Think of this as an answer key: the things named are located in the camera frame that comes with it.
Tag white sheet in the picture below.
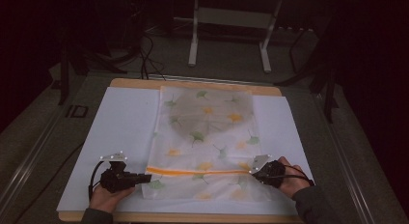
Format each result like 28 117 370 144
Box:
56 86 314 216

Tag leaf print mesh laundry bag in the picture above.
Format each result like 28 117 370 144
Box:
141 85 275 203

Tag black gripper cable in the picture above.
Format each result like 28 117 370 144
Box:
88 159 113 202
271 164 316 187

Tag metal floor rail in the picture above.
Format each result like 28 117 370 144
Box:
0 111 67 215
313 92 378 224

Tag black floor cables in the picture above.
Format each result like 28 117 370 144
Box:
138 32 168 81

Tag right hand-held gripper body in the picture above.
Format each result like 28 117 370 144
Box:
250 154 287 189

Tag person's left hand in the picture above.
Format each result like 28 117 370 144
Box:
89 183 137 214

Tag metal strip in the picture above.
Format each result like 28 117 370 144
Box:
147 73 275 87

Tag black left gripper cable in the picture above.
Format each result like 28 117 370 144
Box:
88 159 113 202

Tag black rectangular floor frame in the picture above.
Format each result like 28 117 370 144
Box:
65 104 90 119

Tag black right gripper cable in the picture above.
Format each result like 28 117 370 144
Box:
271 164 316 187

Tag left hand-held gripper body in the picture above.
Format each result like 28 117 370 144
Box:
98 150 138 194

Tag black metal stand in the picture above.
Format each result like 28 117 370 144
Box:
57 40 129 106
274 24 341 124

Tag person's right hand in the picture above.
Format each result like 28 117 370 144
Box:
277 155 312 199

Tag white metal stand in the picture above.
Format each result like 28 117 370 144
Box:
187 0 284 74

